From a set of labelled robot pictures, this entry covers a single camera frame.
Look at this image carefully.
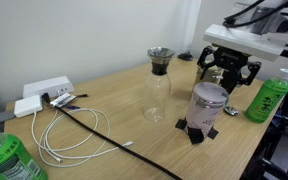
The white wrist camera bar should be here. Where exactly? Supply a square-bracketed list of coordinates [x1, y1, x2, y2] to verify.
[202, 23, 288, 62]

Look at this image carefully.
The thin white charging cable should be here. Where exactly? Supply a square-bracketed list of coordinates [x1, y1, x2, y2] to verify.
[37, 109, 113, 164]
[30, 108, 135, 168]

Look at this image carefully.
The purple connector plug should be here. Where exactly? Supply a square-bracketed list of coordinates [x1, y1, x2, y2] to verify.
[63, 104, 82, 111]

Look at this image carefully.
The black computer mouse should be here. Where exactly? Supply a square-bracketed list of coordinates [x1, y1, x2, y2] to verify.
[177, 52, 194, 62]

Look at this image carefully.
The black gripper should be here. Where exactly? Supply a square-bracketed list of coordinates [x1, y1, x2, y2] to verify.
[197, 45, 262, 88]

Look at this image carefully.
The black equipment rack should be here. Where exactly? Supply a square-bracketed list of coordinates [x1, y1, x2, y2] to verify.
[240, 74, 288, 180]

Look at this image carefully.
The glass carafe with steel collar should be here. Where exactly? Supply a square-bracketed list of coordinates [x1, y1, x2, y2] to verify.
[143, 46, 177, 124]

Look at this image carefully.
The thick black cable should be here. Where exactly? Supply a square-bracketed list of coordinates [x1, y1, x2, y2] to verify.
[41, 92, 184, 180]

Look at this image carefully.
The green bottle with white label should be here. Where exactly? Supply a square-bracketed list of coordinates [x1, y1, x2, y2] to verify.
[0, 120, 49, 180]

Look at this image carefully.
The silver white packet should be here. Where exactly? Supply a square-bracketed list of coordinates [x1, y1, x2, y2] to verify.
[49, 92, 77, 109]

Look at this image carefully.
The tin canister with lavender lid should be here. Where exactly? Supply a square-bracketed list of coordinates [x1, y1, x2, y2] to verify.
[183, 81, 231, 134]

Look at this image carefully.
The white power strip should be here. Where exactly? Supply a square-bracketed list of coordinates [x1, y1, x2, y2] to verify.
[22, 75, 75, 100]

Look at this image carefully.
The green tea bottle kanji label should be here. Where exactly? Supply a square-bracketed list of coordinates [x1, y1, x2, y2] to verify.
[243, 68, 288, 124]

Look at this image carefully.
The white charger adapter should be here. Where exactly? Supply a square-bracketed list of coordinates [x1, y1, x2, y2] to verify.
[13, 94, 44, 119]

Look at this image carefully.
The small shiny metal knob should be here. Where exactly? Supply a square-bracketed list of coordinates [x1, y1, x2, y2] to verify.
[223, 105, 240, 117]

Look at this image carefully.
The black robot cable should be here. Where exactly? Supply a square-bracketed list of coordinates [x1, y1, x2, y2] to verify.
[222, 0, 288, 60]

